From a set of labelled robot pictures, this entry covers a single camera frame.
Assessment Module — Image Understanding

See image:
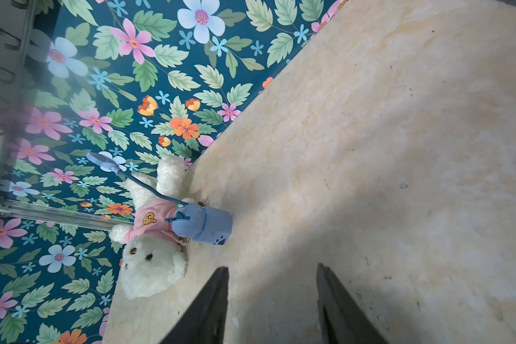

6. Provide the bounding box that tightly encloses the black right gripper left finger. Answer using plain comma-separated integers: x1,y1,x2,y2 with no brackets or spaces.
160,267,229,344

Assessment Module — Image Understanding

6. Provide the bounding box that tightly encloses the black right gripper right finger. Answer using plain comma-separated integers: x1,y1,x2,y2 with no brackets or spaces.
316,263,388,344

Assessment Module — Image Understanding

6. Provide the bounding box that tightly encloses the white plush bunny toy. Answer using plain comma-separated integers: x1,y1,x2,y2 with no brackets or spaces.
109,156,188,300

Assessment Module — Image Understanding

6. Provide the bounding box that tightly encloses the blue cat desk lamp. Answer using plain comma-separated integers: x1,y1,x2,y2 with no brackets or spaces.
86,153,233,245

